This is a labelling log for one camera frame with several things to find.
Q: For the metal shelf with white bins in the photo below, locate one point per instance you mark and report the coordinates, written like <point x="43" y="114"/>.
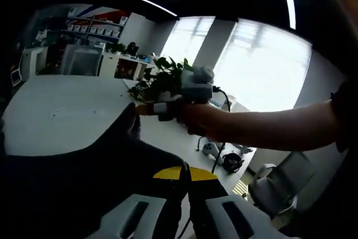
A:
<point x="95" y="29"/>

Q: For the translucent grey panel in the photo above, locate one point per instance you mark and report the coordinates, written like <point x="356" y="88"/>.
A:
<point x="82" y="61"/>

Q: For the grey office chair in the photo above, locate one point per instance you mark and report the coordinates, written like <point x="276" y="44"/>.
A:
<point x="282" y="185"/>

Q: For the white square-backed chair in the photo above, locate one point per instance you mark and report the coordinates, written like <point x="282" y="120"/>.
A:
<point x="16" y="77"/>

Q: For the person's right hand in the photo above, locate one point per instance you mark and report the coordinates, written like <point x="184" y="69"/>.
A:
<point x="207" y="121"/>

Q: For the grey towel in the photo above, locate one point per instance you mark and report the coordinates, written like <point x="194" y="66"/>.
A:
<point x="84" y="180"/>

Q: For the small potted plant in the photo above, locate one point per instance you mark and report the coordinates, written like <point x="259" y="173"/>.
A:
<point x="116" y="48"/>

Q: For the potted green plant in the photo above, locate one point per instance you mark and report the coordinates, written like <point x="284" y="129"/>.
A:
<point x="162" y="79"/>

